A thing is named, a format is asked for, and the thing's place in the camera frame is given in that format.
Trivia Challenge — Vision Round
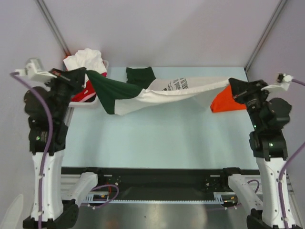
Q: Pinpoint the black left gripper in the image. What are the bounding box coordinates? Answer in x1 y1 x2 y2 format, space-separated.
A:
43 67 86 123

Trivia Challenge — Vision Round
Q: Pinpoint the cream and green t shirt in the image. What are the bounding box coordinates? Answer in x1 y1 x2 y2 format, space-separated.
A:
86 70 229 115

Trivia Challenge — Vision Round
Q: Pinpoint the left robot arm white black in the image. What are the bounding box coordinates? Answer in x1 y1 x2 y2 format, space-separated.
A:
23 67 105 229

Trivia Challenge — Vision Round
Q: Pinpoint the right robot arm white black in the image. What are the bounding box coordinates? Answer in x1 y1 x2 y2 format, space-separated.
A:
220 74 300 229

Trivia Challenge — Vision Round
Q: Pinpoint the folded orange t shirt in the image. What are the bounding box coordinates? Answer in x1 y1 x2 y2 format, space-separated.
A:
210 85 246 113

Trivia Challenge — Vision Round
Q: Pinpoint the red t shirt in basket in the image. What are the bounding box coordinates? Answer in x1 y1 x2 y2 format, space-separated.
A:
71 81 96 103

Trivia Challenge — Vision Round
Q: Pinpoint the white t shirt in basket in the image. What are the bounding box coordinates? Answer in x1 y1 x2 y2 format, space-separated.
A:
63 48 107 76

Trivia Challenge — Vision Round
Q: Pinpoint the white plastic laundry basket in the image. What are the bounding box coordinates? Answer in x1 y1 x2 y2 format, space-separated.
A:
69 60 109 107

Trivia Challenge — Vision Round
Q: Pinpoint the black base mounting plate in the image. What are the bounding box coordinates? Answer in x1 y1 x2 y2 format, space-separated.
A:
61 167 259 202

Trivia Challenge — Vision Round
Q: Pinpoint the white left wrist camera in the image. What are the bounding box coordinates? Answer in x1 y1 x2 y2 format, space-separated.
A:
15 58 57 83

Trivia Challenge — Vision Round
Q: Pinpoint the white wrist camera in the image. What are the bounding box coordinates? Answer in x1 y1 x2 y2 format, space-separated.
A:
15 58 57 83
261 73 293 93

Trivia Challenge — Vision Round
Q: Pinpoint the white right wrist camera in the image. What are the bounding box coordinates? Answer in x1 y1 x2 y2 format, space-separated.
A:
261 73 293 93

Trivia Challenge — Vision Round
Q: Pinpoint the left aluminium corner post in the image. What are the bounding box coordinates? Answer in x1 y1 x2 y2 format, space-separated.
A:
35 0 71 56

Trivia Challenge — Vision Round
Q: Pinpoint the aluminium corner post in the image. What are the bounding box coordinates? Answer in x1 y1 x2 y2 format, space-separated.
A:
244 0 288 74
35 0 71 56

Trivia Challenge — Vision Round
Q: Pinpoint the right aluminium corner post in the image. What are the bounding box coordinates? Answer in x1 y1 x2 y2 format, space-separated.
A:
244 0 288 74

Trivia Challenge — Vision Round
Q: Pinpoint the white slotted cable duct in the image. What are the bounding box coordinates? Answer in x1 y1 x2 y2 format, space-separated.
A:
83 192 238 205

